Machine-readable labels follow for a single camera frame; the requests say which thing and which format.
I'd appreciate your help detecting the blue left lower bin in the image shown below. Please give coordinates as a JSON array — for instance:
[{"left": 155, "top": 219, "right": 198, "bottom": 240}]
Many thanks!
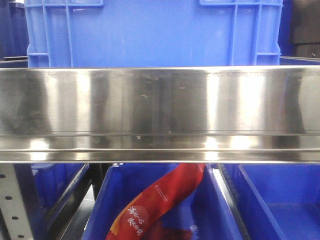
[{"left": 31, "top": 163, "right": 89, "bottom": 208}]

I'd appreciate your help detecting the stainless steel shelf rail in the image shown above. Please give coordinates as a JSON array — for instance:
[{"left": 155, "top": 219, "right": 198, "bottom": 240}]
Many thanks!
[{"left": 0, "top": 65, "right": 320, "bottom": 164}]

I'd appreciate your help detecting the blue middle lower bin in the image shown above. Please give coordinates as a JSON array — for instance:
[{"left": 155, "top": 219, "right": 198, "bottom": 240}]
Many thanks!
[{"left": 82, "top": 163, "right": 242, "bottom": 240}]

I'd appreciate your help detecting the white perforated shelf upright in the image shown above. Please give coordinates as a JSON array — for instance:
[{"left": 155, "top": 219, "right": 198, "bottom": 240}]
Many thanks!
[{"left": 0, "top": 163, "right": 34, "bottom": 240}]

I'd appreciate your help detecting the red snack package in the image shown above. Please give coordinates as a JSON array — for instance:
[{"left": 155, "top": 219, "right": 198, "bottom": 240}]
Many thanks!
[{"left": 105, "top": 163, "right": 206, "bottom": 240}]

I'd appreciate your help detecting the blue right lower bin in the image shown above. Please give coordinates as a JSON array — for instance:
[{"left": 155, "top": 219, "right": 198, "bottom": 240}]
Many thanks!
[{"left": 221, "top": 164, "right": 320, "bottom": 240}]

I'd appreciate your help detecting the large blue plastic bin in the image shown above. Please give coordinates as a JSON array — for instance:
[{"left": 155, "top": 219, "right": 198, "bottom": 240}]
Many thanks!
[{"left": 24, "top": 0, "right": 283, "bottom": 68}]

